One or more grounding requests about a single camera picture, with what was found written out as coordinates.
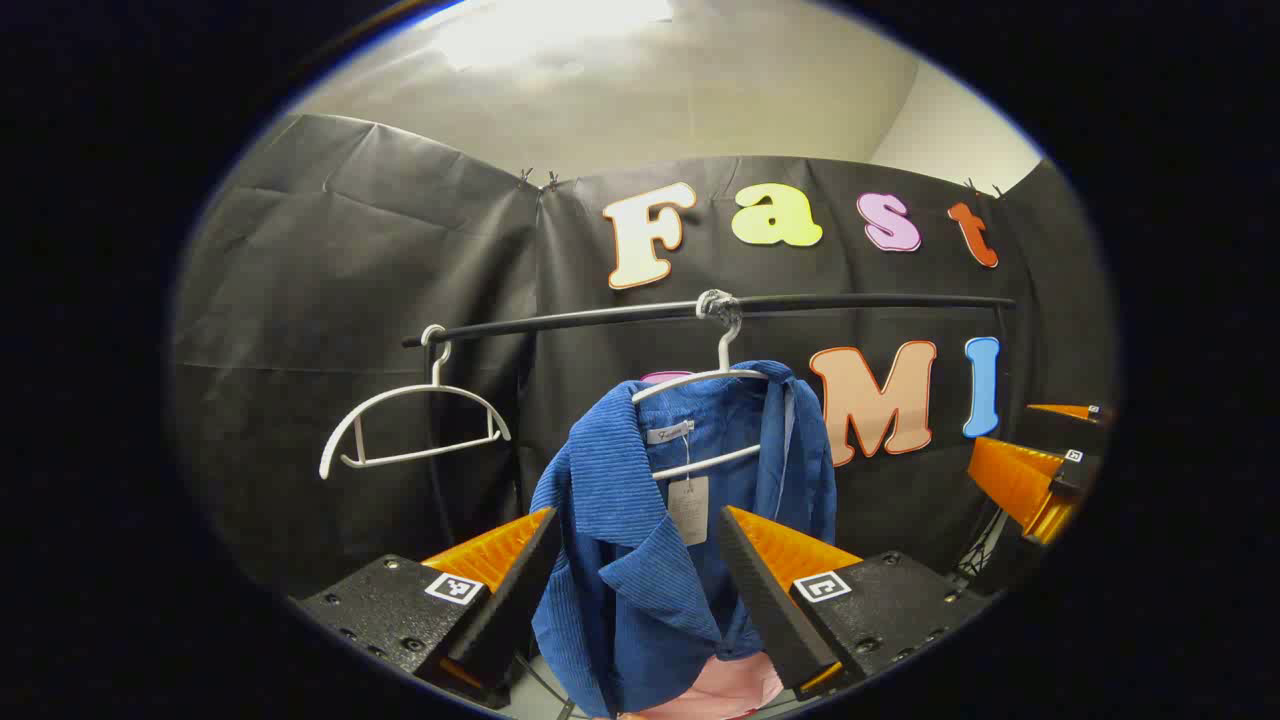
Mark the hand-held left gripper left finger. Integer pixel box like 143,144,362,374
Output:
298,505,563,709

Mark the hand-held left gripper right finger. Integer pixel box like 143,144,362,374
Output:
717,505,993,696

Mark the blue corduroy jacket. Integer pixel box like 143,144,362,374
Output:
530,360,839,719

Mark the plain white hanger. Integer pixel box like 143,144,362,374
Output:
318,324,513,481

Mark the white hanger with taped hook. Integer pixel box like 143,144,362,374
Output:
630,290,773,481

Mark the black clothes rack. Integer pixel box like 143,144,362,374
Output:
403,292,1019,566

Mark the pink cloth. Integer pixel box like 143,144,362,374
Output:
640,655,786,720

